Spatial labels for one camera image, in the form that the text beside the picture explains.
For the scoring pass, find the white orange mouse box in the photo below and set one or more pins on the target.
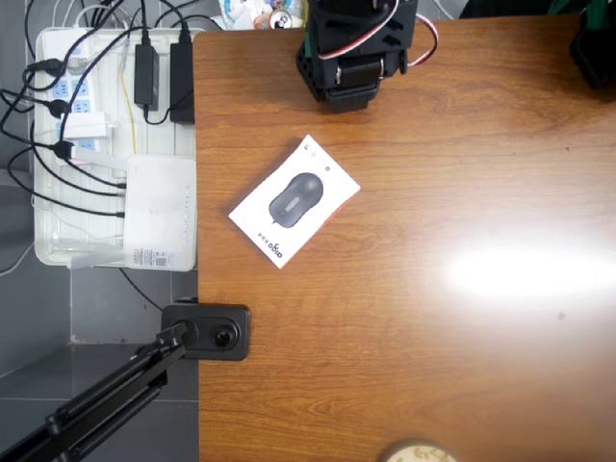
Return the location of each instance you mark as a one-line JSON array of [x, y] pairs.
[[293, 202]]

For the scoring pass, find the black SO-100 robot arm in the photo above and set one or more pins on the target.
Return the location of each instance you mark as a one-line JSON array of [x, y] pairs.
[[356, 29]]

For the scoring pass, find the black desk clamp base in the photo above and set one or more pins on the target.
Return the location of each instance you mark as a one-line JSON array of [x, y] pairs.
[[236, 320]]

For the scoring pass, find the white router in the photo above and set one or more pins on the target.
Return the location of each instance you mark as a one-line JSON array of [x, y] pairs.
[[159, 212]]

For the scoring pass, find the large black power adapter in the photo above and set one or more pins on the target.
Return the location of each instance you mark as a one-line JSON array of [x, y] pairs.
[[182, 82]]

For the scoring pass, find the silver drink can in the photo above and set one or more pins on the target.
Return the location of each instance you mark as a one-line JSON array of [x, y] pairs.
[[280, 20]]

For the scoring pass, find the small black power adapter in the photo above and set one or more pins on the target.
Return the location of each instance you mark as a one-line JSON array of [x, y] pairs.
[[146, 77]]

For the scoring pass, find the white printed plastic bag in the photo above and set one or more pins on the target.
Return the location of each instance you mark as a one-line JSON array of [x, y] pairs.
[[238, 14]]

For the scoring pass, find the white plug adapter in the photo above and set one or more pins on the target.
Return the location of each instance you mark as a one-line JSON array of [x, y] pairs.
[[86, 126]]

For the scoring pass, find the round wooden coaster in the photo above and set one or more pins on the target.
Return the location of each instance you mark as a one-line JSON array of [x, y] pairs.
[[418, 454]]

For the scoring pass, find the white power strip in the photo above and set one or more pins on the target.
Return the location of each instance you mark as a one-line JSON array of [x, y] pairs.
[[79, 89]]

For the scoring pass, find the black perforated plastic base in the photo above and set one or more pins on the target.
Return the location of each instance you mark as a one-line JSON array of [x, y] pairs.
[[597, 53]]

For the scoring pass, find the dark green clamp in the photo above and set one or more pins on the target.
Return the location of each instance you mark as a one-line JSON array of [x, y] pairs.
[[568, 6]]

